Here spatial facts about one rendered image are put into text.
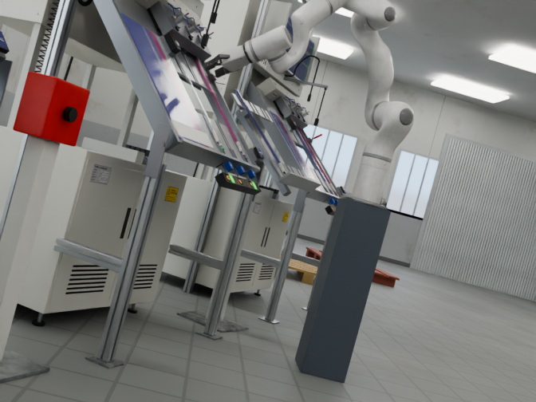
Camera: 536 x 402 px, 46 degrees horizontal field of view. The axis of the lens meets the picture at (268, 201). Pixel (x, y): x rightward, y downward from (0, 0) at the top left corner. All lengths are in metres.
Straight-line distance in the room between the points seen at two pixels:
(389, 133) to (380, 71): 0.24
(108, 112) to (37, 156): 10.55
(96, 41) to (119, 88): 9.68
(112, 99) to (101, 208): 10.04
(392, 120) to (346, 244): 0.51
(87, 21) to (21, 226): 1.06
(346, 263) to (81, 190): 1.03
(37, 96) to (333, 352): 1.48
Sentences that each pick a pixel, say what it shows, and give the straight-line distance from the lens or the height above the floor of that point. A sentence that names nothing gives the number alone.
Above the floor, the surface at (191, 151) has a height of 0.71.
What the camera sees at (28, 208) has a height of 0.43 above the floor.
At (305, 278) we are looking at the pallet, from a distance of 5.42.
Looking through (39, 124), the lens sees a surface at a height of 0.65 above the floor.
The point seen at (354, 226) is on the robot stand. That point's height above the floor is 0.60.
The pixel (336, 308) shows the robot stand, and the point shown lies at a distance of 2.52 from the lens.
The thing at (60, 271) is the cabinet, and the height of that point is 0.21.
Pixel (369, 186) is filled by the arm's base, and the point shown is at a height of 0.77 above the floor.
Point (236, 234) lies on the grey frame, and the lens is 2.64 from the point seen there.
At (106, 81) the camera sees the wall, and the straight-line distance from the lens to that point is 12.37.
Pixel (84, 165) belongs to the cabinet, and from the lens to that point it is 2.18.
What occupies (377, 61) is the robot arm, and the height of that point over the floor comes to 1.25.
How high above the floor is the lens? 0.63
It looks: level
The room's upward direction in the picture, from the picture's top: 15 degrees clockwise
